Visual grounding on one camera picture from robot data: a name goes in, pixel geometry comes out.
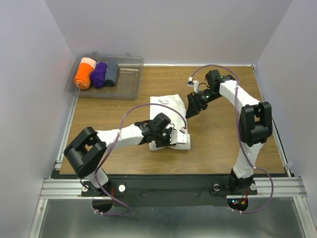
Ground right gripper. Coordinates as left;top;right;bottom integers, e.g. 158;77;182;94
185;88;222;119

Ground white towel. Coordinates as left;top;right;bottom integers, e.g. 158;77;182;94
150;94;191;150

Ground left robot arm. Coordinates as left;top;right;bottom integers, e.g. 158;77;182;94
63;113;178;195

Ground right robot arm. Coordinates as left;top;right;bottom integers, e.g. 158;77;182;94
186;70;272;193

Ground clear plastic bin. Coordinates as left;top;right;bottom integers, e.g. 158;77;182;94
65;52;144;100

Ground grey rolled towel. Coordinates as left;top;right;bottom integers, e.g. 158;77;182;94
105;62;118;87

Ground purple rolled towel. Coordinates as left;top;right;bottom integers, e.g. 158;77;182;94
90;62;107;88

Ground orange rolled towel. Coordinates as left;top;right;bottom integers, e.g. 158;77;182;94
74;57;97;90

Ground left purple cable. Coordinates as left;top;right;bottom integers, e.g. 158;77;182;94
93;103;188;217

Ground purple cable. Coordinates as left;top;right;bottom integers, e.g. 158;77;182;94
188;64;274;214
93;103;188;217

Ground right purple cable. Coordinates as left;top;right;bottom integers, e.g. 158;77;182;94
188;64;274;214

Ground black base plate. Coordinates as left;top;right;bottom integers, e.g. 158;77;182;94
81;174;258;208

